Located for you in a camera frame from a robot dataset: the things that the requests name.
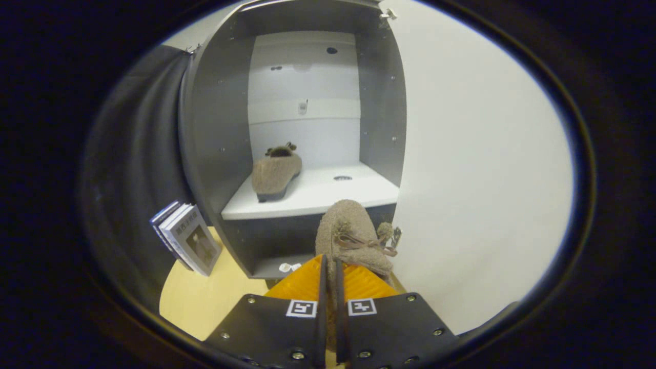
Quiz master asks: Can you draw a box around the white grey book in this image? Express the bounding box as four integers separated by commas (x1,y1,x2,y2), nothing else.
156,203,193,267
165,205,222,277
150,201,180,252

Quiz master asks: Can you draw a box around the black backdrop cloth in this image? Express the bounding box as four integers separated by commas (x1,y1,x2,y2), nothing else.
82,45,206,313

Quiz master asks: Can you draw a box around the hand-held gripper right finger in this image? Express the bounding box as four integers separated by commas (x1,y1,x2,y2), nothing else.
336,259,458,366

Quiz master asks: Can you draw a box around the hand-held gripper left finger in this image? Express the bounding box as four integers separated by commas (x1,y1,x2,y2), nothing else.
204,255,327,367

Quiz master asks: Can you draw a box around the brown fuzzy shoe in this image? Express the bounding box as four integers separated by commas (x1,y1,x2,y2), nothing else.
251,142,303,203
315,199,403,352

